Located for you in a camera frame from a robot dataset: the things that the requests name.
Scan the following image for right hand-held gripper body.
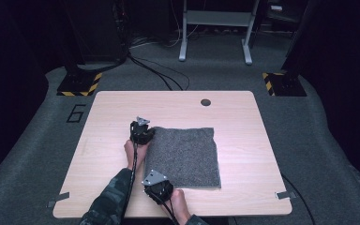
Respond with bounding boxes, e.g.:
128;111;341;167
141;169;173;206

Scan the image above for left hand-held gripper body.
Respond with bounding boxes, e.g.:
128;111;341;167
129;115;153;146

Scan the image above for grey towel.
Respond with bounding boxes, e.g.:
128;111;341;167
142;126;222;190

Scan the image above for person's left hand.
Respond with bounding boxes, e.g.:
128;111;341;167
123;138;150;171

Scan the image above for person's right hand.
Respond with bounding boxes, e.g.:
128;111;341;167
160;187;192;225

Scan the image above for grey tape strip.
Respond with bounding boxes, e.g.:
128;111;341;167
46;191;71;209
275;190;297;201

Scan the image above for black computer cabinet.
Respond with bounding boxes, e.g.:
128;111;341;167
65;0;129;64

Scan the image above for dark curtain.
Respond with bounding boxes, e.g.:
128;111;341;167
0;0;73;190
285;0;360;203

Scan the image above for black floor cables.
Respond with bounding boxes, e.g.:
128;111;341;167
127;53;191;92

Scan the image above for black yellow striped base plate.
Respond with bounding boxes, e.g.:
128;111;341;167
261;71;308;98
56;71;103;98

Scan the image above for white floor cables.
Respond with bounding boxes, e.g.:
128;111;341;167
128;24;200;51

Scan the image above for black cable beside table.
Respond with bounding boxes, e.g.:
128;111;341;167
280;172;316;225

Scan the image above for white metal desk frame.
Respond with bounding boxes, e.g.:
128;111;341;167
178;0;261;66

